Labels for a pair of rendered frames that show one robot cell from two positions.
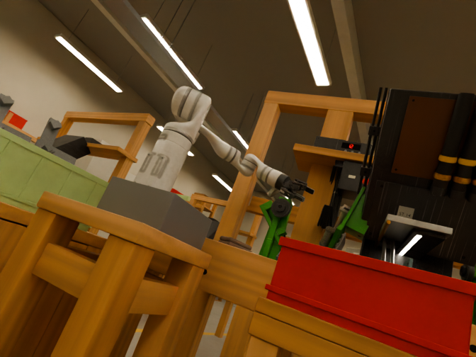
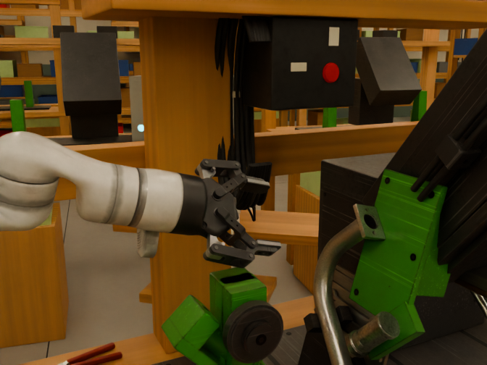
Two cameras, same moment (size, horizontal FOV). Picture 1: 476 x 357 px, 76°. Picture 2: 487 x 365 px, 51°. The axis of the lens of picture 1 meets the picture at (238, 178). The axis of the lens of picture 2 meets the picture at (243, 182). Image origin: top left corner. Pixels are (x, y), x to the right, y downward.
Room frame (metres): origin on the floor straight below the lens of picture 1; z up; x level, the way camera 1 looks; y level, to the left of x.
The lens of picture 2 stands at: (0.79, 0.23, 1.44)
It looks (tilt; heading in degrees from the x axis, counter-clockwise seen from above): 14 degrees down; 310
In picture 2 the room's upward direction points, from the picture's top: straight up
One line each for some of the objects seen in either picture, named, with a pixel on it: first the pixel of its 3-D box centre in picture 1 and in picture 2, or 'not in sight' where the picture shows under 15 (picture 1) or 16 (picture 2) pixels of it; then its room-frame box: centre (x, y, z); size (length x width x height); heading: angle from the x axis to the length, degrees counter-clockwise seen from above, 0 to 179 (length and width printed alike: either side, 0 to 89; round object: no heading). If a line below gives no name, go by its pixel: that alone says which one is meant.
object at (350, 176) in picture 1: (359, 182); (298, 63); (1.32, -0.55, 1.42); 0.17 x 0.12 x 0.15; 66
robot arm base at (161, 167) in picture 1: (163, 164); not in sight; (0.81, 0.20, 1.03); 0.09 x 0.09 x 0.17; 65
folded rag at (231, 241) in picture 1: (235, 245); not in sight; (1.03, -0.07, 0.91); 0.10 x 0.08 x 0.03; 117
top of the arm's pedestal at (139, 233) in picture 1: (132, 233); not in sight; (0.81, 0.21, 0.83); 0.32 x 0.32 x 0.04; 63
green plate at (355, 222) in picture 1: (359, 217); (411, 243); (1.06, -0.47, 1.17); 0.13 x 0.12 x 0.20; 66
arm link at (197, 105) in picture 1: (188, 117); not in sight; (0.81, 0.20, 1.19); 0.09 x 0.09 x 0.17; 9
